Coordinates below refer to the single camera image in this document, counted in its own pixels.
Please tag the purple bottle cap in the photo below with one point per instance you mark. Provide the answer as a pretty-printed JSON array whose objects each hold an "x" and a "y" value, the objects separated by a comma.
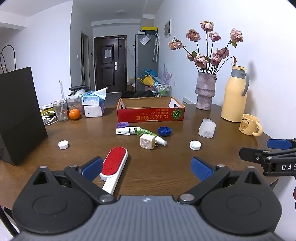
[{"x": 122, "y": 125}]

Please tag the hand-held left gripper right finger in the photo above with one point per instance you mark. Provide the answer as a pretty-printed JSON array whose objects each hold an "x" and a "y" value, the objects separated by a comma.
[{"x": 201, "y": 170}]

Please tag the purple umbrella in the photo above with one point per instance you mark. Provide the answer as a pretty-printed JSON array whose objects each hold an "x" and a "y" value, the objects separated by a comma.
[{"x": 166, "y": 76}]

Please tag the metal trolley with bottles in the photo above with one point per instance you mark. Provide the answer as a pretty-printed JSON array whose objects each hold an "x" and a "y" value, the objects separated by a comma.
[{"x": 163, "y": 90}]

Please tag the clear glass cup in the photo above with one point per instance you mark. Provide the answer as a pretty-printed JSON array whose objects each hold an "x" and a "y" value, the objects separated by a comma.
[{"x": 60, "y": 113}]

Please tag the red cardboard box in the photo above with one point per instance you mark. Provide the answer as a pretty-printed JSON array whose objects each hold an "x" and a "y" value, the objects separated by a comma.
[{"x": 150, "y": 115}]

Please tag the white wall panel box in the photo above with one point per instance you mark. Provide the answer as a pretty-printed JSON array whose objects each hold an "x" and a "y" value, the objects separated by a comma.
[{"x": 167, "y": 29}]

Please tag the black paper bag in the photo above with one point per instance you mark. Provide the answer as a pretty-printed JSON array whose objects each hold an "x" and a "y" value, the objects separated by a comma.
[{"x": 18, "y": 111}]

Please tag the blue tissue pack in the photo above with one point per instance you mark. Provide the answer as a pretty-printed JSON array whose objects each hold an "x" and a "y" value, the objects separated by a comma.
[{"x": 91, "y": 99}]

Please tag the green spray bottle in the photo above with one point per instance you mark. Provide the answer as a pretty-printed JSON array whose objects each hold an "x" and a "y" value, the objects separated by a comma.
[{"x": 144, "y": 132}]

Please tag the grey side door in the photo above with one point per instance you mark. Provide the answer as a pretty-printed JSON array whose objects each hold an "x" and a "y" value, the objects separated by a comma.
[{"x": 85, "y": 64}]

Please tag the yellow bear mug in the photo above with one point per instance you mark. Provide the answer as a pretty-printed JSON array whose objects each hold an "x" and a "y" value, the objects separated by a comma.
[{"x": 248, "y": 125}]

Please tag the yellow bag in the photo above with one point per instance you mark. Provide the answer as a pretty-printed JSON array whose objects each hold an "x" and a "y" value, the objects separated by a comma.
[{"x": 148, "y": 80}]

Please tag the small cardboard box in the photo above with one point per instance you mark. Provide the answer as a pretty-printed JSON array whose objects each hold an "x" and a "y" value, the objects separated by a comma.
[{"x": 130, "y": 87}]

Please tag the white cube power adapter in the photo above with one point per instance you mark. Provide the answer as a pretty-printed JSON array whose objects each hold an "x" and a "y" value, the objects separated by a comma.
[{"x": 146, "y": 141}]

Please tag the clear plastic packet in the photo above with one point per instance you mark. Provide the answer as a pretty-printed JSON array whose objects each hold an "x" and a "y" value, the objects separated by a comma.
[{"x": 145, "y": 39}]

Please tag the yellow thermos jug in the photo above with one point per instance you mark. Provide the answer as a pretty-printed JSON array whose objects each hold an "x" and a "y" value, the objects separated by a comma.
[{"x": 233, "y": 99}]

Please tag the grey refrigerator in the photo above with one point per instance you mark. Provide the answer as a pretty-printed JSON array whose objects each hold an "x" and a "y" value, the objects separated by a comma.
[{"x": 143, "y": 60}]

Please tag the translucent plastic bottle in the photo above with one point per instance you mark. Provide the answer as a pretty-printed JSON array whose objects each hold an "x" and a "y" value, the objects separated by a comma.
[{"x": 207, "y": 129}]

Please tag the clear plastic food container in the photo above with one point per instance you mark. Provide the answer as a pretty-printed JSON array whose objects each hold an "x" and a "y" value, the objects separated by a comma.
[{"x": 74, "y": 105}]

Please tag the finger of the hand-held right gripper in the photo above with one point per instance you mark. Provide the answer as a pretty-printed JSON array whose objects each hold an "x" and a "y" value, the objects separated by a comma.
[
  {"x": 277, "y": 144},
  {"x": 249, "y": 154}
]

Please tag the orange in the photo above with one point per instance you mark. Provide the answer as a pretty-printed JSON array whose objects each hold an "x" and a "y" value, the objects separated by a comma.
[{"x": 74, "y": 114}]

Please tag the pink bucket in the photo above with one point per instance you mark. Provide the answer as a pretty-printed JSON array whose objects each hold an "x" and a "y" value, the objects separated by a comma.
[{"x": 148, "y": 88}]

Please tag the white spray bottle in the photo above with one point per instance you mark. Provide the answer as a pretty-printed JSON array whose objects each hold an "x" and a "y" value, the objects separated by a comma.
[{"x": 128, "y": 130}]

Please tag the purple tissue pack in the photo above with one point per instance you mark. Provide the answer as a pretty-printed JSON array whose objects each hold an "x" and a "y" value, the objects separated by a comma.
[{"x": 92, "y": 111}]

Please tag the dried pink roses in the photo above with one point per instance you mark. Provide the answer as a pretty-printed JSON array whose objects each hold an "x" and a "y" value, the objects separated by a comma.
[{"x": 200, "y": 60}]

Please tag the white folded umbrella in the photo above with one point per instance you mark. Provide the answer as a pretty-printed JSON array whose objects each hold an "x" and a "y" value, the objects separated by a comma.
[{"x": 155, "y": 48}]

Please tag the white bottle cap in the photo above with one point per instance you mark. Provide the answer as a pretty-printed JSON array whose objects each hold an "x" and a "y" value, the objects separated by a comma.
[
  {"x": 195, "y": 145},
  {"x": 63, "y": 145}
]

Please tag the blue bag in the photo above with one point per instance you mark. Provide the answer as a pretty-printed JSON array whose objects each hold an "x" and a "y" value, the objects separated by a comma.
[{"x": 148, "y": 71}]

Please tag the dark brown entrance door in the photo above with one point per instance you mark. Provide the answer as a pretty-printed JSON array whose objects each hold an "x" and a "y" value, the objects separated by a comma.
[{"x": 109, "y": 76}]

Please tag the white board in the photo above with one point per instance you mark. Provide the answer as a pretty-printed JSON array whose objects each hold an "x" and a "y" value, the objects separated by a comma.
[{"x": 186, "y": 100}]

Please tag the blue bottle cap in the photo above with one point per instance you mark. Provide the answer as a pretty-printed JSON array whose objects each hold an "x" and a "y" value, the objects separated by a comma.
[{"x": 164, "y": 131}]

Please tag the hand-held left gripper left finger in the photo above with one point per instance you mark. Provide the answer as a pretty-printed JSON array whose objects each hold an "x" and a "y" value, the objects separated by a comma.
[{"x": 92, "y": 168}]

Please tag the red and white lint brush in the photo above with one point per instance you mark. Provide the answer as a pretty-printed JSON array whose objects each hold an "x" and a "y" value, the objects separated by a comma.
[{"x": 114, "y": 162}]

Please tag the yellow box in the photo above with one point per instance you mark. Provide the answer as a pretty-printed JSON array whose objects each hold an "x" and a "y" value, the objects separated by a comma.
[{"x": 149, "y": 29}]

